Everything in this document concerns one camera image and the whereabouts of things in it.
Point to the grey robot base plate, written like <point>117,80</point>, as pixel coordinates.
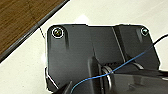
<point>76,43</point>

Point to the dark floor threshold strip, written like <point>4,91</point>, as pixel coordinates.
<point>33,30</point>

